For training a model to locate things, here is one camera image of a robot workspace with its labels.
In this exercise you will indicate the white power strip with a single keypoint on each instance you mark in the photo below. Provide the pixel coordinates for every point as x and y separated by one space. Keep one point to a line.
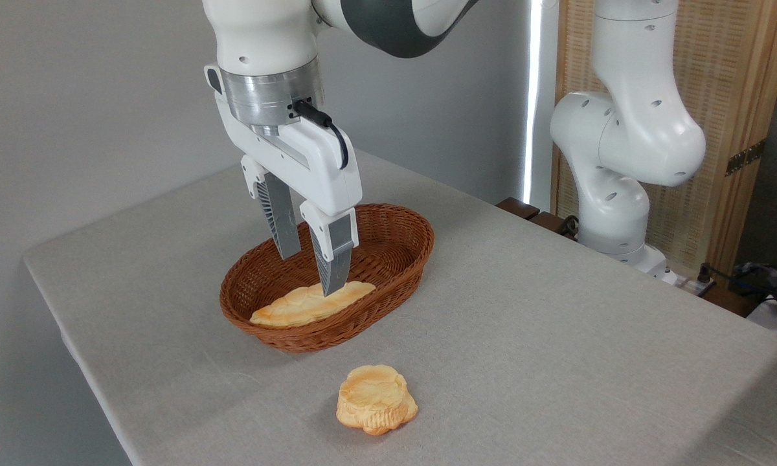
683 283

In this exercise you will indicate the black power plug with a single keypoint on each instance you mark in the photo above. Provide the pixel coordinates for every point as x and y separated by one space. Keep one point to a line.
704 274

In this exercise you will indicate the dark brown wooden block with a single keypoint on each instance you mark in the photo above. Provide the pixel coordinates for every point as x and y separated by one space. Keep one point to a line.
547 222
517 208

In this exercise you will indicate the round golden bread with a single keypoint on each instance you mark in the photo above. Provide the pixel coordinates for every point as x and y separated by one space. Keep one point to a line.
374 396

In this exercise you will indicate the brown oval wicker basket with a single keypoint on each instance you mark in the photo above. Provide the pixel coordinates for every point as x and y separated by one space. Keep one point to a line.
388 252

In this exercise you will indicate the wooden woven folding screen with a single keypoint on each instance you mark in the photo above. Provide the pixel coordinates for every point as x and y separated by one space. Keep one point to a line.
731 65

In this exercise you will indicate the brass screen hinge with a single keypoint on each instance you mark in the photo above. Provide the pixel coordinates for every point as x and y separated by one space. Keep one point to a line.
744 157

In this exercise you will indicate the long leaf-shaped bread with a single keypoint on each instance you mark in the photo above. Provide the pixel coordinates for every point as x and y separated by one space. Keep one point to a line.
298 305

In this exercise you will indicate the brown wooden board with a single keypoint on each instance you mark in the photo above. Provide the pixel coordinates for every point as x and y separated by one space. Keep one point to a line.
731 300

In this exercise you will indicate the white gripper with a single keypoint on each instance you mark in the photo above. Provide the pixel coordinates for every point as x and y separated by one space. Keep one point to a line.
317 168

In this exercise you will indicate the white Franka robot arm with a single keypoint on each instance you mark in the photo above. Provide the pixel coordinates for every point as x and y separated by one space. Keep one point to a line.
265 32

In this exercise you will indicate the grey tablecloth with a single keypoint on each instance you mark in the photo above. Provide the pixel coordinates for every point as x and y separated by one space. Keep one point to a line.
557 356

